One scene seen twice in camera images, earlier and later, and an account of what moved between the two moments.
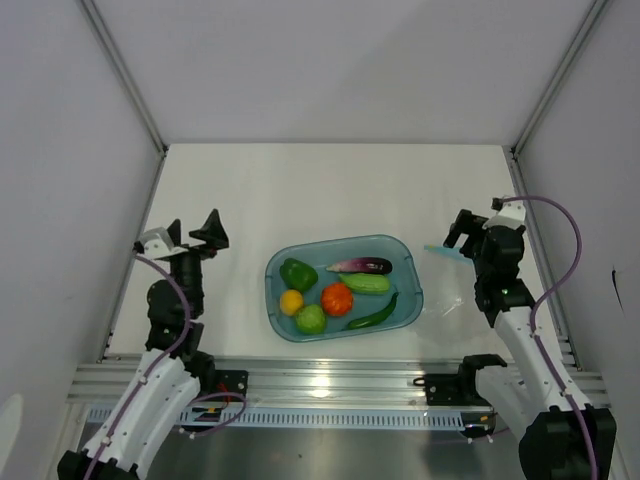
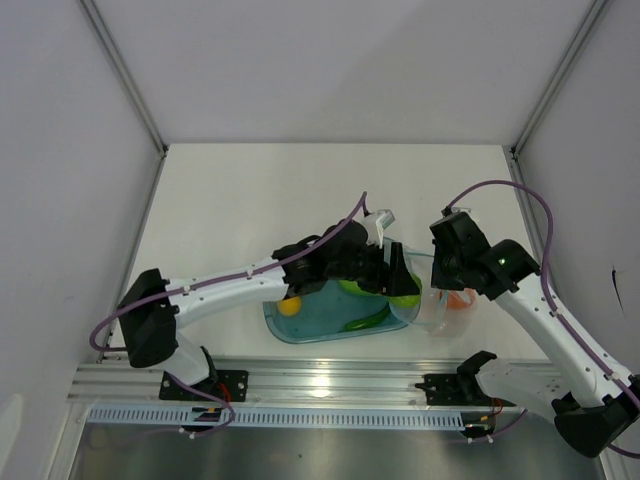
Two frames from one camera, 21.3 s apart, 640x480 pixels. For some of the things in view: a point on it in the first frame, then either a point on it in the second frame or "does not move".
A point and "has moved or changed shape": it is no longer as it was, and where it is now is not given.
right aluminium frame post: (591, 18) does not move
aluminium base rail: (311, 381) does not move
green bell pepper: (298, 275) has moved or changed shape
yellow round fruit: (291, 301) does not move
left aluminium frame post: (116, 57) does not move
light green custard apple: (310, 319) → (410, 300)
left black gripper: (214, 236) → (399, 279)
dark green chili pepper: (376, 317) does not move
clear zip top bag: (450, 305) does not move
